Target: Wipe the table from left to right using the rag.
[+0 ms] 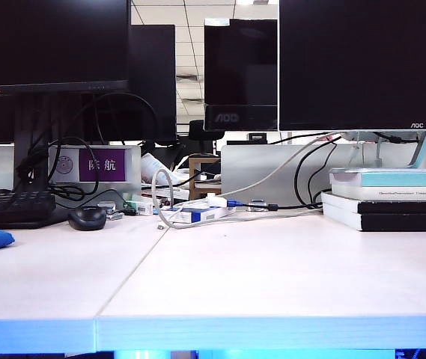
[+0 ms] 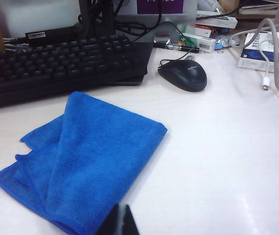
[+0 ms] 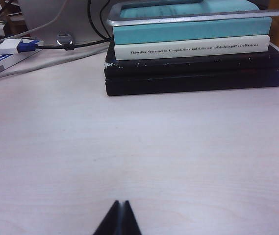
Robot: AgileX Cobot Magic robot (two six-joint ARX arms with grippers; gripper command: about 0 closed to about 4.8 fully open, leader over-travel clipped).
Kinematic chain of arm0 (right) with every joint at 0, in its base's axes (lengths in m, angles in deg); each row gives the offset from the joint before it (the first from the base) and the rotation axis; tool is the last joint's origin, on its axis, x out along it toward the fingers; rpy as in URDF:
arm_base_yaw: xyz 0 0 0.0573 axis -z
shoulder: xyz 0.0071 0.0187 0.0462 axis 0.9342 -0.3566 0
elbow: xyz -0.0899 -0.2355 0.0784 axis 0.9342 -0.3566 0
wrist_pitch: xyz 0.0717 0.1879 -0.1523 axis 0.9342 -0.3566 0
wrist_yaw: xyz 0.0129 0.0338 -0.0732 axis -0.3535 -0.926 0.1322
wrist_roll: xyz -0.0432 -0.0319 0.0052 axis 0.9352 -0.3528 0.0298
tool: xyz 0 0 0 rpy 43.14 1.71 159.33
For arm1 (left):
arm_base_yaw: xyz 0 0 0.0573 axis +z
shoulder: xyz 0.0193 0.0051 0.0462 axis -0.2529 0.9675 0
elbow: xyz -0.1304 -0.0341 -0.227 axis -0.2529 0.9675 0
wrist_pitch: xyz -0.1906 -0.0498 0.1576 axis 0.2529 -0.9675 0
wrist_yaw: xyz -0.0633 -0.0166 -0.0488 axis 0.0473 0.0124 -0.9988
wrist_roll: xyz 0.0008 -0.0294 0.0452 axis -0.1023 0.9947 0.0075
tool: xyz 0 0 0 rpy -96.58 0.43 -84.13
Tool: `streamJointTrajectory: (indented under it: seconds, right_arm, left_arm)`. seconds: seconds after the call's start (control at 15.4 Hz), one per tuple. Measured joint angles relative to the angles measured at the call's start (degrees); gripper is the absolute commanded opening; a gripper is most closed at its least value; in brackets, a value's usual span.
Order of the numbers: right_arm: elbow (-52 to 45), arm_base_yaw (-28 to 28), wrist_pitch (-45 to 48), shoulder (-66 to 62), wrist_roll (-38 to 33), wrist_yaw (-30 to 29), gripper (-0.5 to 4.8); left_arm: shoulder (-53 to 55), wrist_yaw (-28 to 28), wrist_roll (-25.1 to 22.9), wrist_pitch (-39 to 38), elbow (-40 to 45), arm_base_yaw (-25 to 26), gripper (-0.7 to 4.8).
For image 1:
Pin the small wooden shelf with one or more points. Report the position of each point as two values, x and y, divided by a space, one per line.
197 175

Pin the white and blue box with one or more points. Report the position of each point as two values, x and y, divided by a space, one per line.
201 215

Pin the grey desk partition panel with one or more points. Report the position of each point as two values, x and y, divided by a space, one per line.
257 172

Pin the black office chair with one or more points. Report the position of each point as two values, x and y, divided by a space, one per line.
199 131

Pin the small green white box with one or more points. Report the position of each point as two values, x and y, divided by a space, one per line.
141 207

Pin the small silver gadget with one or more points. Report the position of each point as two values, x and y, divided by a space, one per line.
108 205

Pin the purple name sign plate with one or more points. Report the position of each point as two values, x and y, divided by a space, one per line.
102 164

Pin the black AOC monitor back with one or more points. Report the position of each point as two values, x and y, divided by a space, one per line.
240 63

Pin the black monitor rear side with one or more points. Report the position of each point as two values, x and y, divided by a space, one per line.
152 75

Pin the black computer mouse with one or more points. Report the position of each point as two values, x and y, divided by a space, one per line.
87 218

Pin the white spine book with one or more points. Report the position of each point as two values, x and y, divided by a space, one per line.
385 193

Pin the teal cover book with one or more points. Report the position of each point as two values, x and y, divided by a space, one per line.
403 177

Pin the black monitor stand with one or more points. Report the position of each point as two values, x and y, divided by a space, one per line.
25 142

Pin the large black AOC monitor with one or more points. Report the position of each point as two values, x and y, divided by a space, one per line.
366 63

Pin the black keyboard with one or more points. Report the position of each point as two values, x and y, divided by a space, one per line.
10 209

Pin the silver monitor stand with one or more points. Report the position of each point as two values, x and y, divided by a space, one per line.
424 149

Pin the black wall socket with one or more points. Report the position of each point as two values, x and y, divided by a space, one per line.
257 136

